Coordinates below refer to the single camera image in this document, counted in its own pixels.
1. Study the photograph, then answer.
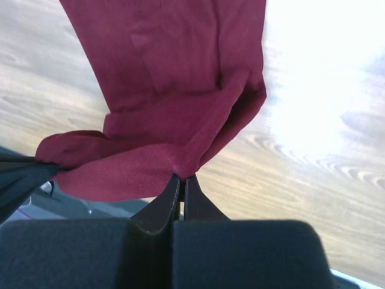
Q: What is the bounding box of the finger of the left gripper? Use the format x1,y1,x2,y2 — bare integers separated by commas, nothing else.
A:
1,154,60,223

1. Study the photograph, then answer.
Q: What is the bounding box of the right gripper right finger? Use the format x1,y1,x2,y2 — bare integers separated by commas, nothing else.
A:
173,177,334,288

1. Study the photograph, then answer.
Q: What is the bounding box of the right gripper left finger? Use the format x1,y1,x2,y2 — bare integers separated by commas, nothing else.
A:
1,176,180,288

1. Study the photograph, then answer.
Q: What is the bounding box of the maroon t shirt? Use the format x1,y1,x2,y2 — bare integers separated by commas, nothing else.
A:
35,0,266,202

